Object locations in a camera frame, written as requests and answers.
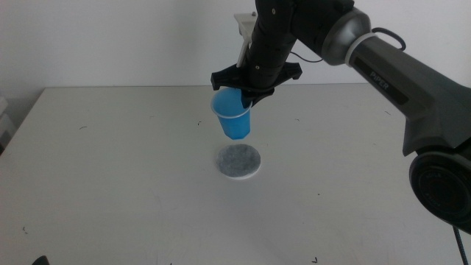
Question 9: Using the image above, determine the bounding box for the blue plastic cup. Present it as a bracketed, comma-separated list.
[210, 87, 254, 141]

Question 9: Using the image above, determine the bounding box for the round grey felt cup mat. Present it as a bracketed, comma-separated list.
[215, 144, 262, 180]

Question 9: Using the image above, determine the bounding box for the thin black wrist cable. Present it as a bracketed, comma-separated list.
[288, 50, 325, 64]

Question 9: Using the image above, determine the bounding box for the black cable loop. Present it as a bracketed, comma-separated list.
[370, 26, 408, 52]

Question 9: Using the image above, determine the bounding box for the braided black base cable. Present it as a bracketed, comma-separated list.
[452, 225, 470, 265]

